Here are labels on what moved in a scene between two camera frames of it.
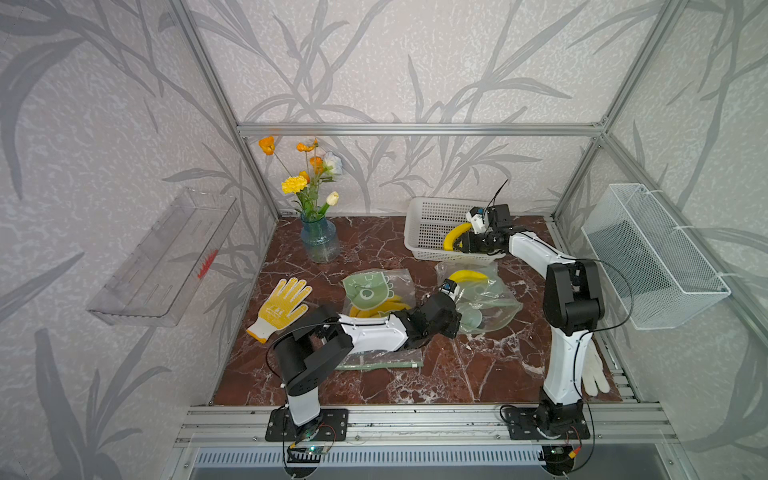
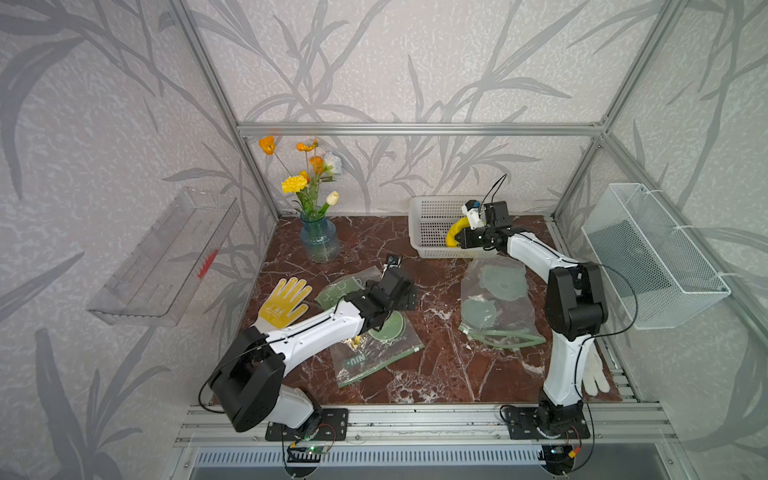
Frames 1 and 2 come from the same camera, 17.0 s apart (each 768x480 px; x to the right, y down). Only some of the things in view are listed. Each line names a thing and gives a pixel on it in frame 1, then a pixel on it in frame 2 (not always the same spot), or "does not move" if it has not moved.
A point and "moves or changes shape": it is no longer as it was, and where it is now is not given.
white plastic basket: x=429 y=222 does not move
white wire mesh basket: x=660 y=277 does not move
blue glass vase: x=320 y=240 does not move
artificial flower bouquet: x=306 y=185 does not move
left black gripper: x=454 y=325 to x=402 y=302
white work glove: x=593 y=372 does not move
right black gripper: x=468 y=243 does not move
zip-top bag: x=484 y=305 moves or changes shape
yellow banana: x=467 y=275 to x=455 y=229
